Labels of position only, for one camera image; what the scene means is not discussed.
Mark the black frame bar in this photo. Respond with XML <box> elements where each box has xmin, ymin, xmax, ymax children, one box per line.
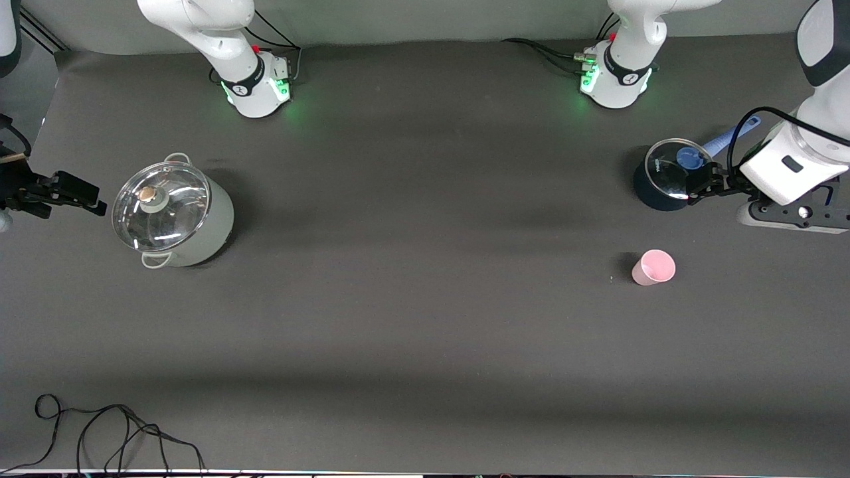
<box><xmin>19</xmin><ymin>10</ymin><xmax>69</xmax><ymax>52</ymax></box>

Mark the pink plastic cup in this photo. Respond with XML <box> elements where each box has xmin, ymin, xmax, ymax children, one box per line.
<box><xmin>631</xmin><ymin>249</ymin><xmax>677</xmax><ymax>287</ymax></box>

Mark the black left arm wrist cable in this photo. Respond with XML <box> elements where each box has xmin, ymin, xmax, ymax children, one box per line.
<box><xmin>726</xmin><ymin>106</ymin><xmax>850</xmax><ymax>177</ymax></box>

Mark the dark grey table mat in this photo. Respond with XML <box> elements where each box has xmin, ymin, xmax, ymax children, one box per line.
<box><xmin>0</xmin><ymin>37</ymin><xmax>850</xmax><ymax>475</ymax></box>

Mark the black left arm base cable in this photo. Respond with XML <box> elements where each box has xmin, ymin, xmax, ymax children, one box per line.
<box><xmin>501</xmin><ymin>38</ymin><xmax>592</xmax><ymax>74</ymax></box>

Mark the thin black loose cable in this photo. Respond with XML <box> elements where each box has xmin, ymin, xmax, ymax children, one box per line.
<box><xmin>0</xmin><ymin>394</ymin><xmax>207</xmax><ymax>475</ymax></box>

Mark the dark blue saucepan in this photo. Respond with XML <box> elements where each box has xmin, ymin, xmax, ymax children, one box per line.
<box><xmin>633</xmin><ymin>116</ymin><xmax>762</xmax><ymax>212</ymax></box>

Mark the glass lid blue knob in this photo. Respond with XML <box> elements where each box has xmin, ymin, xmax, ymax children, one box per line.
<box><xmin>645</xmin><ymin>138</ymin><xmax>715</xmax><ymax>201</ymax></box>

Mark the glass pot lid brass knob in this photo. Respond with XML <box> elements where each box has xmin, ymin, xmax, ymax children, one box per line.
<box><xmin>112</xmin><ymin>161</ymin><xmax>211</xmax><ymax>253</ymax></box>

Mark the black right arm base cable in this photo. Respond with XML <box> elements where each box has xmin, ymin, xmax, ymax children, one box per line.
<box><xmin>242</xmin><ymin>10</ymin><xmax>303</xmax><ymax>84</ymax></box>

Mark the black arm base cable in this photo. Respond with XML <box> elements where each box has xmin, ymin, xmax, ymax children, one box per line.
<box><xmin>242</xmin><ymin>10</ymin><xmax>303</xmax><ymax>84</ymax></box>
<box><xmin>501</xmin><ymin>38</ymin><xmax>592</xmax><ymax>74</ymax></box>

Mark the pale green cooking pot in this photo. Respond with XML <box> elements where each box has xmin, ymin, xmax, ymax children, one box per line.
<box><xmin>116</xmin><ymin>153</ymin><xmax>235</xmax><ymax>270</ymax></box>

